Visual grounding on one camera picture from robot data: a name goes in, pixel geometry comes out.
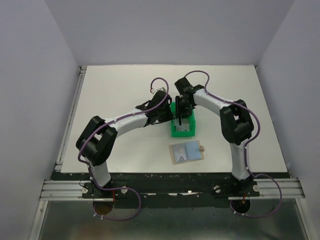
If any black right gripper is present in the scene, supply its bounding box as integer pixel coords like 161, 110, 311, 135
174, 95, 192, 119

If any green plastic bin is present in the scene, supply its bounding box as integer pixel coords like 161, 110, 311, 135
170, 102, 196, 138

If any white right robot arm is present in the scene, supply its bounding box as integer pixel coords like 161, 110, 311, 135
174, 77, 254, 196

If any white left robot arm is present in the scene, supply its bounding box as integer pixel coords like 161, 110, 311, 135
75, 90, 174, 198

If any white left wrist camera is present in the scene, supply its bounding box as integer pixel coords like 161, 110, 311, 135
149, 87, 167, 95

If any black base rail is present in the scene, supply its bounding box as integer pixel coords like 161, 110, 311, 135
49, 171, 261, 210

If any aluminium frame rail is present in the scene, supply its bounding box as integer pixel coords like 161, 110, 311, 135
228, 177, 306, 201

